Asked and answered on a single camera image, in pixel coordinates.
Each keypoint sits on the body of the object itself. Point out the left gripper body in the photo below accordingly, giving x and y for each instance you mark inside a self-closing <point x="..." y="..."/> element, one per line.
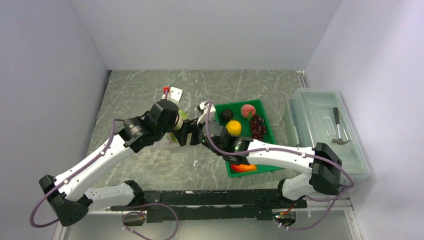
<point x="167" y="128"/>

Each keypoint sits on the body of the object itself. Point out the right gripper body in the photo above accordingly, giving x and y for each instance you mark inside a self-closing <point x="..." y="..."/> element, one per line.
<point x="212" y="149"/>

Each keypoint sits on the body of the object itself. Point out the clear zip top bag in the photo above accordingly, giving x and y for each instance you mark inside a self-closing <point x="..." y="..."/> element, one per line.
<point x="163" y="143"/>

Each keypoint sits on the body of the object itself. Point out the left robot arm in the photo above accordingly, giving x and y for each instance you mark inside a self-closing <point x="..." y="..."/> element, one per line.
<point x="71" y="194"/>

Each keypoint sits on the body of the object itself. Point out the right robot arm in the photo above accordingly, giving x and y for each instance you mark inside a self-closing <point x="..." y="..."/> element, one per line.
<point x="319" y="167"/>

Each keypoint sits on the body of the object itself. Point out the yellow lemon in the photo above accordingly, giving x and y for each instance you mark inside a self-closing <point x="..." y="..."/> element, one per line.
<point x="234" y="127"/>

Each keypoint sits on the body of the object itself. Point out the dark plum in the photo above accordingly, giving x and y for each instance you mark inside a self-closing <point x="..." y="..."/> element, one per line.
<point x="227" y="115"/>

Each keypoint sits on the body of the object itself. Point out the pink peach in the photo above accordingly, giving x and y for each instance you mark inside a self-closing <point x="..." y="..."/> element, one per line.
<point x="248" y="111"/>

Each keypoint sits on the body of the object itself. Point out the red orange mango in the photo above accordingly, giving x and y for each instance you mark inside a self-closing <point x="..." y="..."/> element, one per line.
<point x="243" y="168"/>

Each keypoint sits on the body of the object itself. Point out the dark purple grapes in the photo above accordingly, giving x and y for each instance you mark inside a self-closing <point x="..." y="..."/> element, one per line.
<point x="257" y="127"/>

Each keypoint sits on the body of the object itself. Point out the clear plastic storage box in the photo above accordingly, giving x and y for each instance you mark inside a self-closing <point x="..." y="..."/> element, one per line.
<point x="309" y="119"/>

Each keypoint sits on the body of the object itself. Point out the small hammer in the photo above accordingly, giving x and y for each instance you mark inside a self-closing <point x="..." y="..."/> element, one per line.
<point x="338" y="140"/>

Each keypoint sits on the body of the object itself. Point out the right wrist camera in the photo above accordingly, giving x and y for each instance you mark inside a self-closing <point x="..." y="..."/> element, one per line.
<point x="207" y="112"/>

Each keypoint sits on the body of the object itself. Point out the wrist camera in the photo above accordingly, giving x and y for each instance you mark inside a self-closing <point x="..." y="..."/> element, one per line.
<point x="207" y="112"/>
<point x="172" y="94"/>

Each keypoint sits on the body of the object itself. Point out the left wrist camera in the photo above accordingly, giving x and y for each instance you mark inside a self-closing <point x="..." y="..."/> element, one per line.
<point x="172" y="94"/>

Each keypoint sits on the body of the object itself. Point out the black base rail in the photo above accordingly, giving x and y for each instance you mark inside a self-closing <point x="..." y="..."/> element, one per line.
<point x="258" y="204"/>

